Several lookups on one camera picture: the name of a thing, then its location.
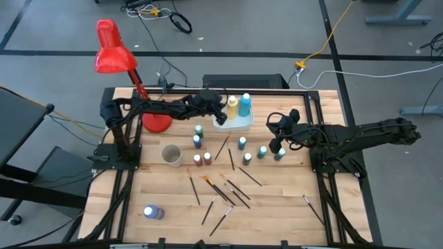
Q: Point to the large turquoise paint bottle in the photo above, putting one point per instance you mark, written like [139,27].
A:
[244,107]

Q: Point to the black table clamp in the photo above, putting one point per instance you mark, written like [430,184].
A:
[165,84]

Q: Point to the small dark green paint bottle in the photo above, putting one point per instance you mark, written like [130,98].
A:
[198,131]

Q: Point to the grey desk foot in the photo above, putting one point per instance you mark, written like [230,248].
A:
[422,110]

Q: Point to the large yellow paint bottle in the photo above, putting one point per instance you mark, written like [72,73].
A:
[232,109]

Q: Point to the beige cup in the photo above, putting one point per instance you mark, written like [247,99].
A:
[172,155]

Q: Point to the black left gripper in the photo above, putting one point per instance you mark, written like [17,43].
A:
[207,101]

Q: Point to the small red paint bottle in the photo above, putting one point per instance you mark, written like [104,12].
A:
[197,160]

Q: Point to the small blue paint bottle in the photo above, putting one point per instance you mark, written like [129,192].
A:
[242,143]
[197,141]

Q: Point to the small maroon paint bottle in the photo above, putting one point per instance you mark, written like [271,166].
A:
[207,158]

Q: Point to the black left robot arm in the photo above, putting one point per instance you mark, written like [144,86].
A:
[155,105]

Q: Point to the black computer case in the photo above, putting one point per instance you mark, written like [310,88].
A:
[242,81]

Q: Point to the small black paint bottle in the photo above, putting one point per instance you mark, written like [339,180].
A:
[246,159]

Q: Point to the grey desk leg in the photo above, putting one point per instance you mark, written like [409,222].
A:
[405,10]

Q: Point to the black aluminium table frame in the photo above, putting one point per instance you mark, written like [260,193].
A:
[277,92]

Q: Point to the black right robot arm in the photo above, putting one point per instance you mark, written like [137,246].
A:
[363,133]

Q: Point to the thin silver-ferrule black paintbrush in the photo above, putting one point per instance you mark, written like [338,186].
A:
[209,210]
[221,221]

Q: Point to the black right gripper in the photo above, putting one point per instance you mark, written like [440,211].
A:
[292,133]

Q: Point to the small teal paint bottle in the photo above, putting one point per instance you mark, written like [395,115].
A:
[262,152]

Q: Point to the gold-ferrule black paintbrush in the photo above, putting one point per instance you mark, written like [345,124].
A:
[194,187]
[235,187]

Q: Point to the black side cart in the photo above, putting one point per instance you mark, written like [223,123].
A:
[20,121]

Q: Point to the red desk lamp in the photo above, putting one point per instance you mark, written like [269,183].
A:
[114,52]

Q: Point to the white plastic tray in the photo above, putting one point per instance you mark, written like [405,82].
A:
[239,124]

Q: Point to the large purple paint bottle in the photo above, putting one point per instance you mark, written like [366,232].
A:
[155,212]

